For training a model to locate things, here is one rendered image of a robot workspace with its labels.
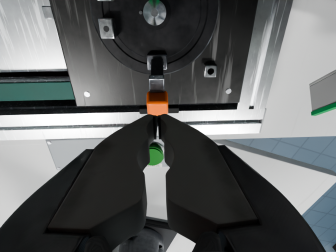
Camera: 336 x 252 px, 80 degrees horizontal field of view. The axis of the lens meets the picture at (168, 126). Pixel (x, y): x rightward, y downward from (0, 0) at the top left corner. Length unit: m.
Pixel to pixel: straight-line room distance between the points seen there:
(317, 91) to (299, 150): 1.60
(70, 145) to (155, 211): 0.35
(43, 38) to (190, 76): 0.22
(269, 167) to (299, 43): 0.30
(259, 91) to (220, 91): 0.06
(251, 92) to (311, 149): 1.66
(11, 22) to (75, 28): 0.12
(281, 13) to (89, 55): 0.25
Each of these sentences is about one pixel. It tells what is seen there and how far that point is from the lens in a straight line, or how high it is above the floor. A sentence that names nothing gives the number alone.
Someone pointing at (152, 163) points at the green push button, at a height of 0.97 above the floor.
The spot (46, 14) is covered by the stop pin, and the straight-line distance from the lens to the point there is 0.31.
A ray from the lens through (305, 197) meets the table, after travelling 0.73.
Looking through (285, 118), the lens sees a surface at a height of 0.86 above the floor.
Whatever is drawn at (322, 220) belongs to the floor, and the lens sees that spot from 2.78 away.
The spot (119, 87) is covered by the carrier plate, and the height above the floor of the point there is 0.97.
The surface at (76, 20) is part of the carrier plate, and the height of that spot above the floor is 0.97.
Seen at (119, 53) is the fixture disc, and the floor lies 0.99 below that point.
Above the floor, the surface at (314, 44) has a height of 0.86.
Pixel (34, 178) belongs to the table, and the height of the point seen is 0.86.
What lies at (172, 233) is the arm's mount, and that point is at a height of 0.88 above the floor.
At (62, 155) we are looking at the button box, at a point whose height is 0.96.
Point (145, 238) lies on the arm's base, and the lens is 0.65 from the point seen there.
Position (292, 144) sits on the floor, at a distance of 1.84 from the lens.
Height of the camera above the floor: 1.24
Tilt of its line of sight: 60 degrees down
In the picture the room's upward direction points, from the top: 176 degrees clockwise
